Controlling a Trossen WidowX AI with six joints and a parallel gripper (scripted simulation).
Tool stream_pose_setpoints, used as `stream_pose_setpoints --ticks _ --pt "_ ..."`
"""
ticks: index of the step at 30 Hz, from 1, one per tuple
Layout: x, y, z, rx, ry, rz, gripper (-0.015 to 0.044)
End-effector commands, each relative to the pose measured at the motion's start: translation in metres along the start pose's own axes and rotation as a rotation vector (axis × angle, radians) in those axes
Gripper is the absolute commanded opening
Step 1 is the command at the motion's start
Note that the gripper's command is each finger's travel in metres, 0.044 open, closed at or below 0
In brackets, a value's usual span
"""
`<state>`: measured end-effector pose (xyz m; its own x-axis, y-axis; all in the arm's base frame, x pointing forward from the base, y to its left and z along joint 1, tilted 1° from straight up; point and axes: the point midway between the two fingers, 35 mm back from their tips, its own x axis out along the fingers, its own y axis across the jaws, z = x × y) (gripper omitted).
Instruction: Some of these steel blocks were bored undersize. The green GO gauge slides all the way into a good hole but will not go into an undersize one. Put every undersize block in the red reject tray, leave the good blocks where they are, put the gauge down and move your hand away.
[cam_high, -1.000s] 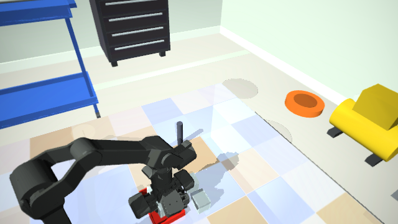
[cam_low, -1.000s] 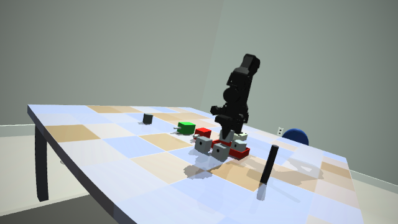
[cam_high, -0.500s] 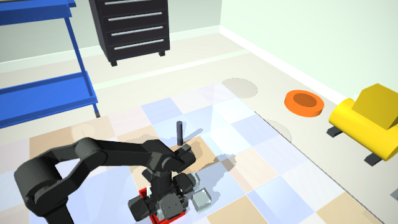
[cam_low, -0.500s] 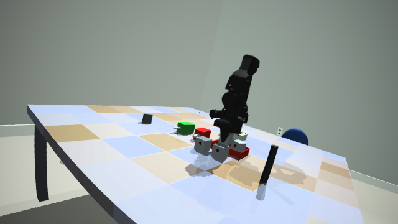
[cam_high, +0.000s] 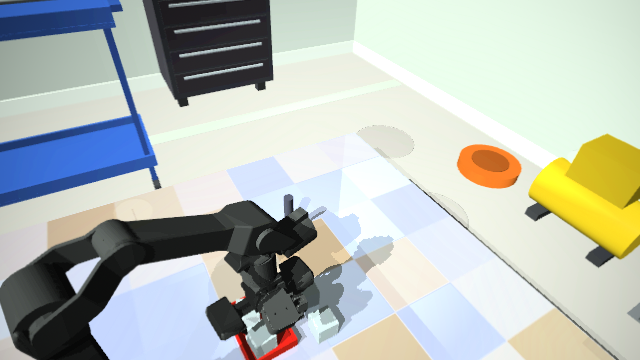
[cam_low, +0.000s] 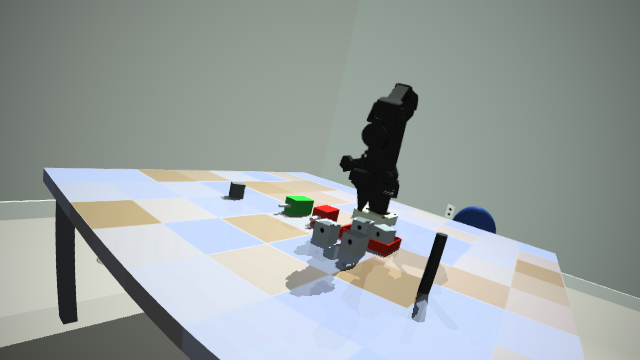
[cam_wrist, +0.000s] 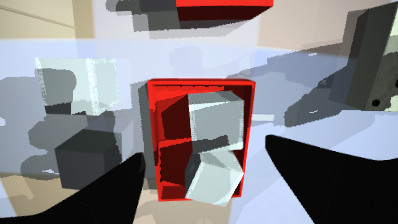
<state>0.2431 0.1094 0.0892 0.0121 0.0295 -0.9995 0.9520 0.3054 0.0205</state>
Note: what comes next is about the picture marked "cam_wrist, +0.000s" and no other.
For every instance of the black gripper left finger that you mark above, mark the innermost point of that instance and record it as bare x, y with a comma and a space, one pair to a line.
112, 199

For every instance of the red block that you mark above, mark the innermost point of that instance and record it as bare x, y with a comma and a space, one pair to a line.
189, 10

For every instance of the red tray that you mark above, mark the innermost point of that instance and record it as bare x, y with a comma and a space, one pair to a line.
171, 130

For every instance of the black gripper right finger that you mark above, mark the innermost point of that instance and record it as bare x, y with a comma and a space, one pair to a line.
337, 188

